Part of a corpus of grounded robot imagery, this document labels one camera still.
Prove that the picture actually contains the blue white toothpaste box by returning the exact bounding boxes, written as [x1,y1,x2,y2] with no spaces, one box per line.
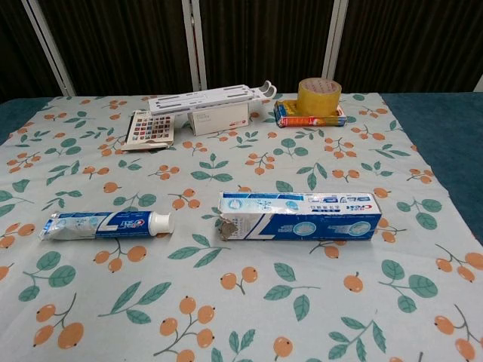
[217,191,383,242]

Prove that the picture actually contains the blue white toothpaste tube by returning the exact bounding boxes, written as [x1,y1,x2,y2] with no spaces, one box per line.
[38,210,176,243]

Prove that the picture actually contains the small white cardboard box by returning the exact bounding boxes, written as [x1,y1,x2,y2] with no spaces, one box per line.
[187,102,250,137]

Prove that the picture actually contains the colourful flat small box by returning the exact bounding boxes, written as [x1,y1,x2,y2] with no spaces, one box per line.
[273,100,347,129]

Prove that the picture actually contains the white plastic folding stand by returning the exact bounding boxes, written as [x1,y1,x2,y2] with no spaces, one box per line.
[147,79,278,115]

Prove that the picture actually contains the card with colourful squares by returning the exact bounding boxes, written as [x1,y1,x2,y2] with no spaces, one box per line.
[120,109,177,152]

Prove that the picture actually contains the yellow packing tape roll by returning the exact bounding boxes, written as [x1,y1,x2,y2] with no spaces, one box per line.
[297,78,343,114]

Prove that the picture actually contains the orange fruit print tablecloth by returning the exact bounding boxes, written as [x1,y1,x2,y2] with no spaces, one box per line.
[0,92,483,362]

